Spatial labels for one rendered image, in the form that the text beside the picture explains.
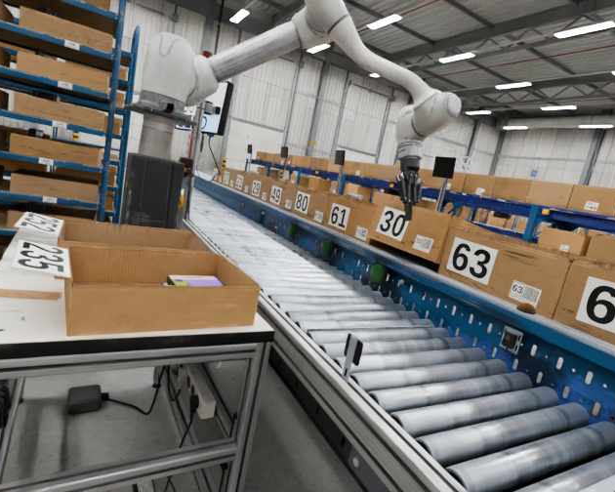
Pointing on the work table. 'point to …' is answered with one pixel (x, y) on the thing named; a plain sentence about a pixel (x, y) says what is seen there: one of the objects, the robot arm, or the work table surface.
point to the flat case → (194, 280)
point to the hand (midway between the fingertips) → (410, 212)
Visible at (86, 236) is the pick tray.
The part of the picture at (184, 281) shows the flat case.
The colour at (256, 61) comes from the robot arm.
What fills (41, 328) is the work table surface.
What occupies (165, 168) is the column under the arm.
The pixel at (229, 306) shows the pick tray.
